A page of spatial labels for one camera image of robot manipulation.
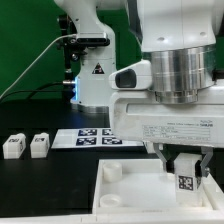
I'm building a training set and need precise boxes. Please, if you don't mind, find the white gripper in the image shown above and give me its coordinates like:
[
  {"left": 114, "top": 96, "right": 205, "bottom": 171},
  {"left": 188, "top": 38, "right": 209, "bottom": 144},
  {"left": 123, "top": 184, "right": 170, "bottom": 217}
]
[{"left": 109, "top": 86, "right": 224, "bottom": 177}]

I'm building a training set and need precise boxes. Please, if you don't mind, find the white square tabletop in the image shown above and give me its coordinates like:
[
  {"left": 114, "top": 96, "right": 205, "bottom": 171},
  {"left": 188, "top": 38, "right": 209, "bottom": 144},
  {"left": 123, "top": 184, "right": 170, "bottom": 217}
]
[{"left": 93, "top": 159, "right": 224, "bottom": 214}]

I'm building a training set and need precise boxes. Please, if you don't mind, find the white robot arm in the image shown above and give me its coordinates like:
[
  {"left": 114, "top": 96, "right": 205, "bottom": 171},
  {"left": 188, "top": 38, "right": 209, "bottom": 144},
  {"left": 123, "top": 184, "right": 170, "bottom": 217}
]
[{"left": 109, "top": 0, "right": 224, "bottom": 176}]

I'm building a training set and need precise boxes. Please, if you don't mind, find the paper sheet with AprilTags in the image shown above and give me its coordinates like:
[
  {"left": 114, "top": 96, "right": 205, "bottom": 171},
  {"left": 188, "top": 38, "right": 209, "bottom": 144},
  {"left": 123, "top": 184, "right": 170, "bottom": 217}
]
[{"left": 52, "top": 128, "right": 143, "bottom": 149}]

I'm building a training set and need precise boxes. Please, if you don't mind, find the black cable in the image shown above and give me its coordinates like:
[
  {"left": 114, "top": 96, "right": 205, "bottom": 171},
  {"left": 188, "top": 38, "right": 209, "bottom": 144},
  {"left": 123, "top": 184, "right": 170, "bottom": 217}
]
[{"left": 0, "top": 81, "right": 76, "bottom": 103}]

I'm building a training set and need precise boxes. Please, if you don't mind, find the white cable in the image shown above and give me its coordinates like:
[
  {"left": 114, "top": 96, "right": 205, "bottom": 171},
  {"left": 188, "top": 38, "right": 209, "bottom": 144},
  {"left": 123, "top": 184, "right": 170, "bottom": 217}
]
[{"left": 0, "top": 33, "right": 78, "bottom": 98}]

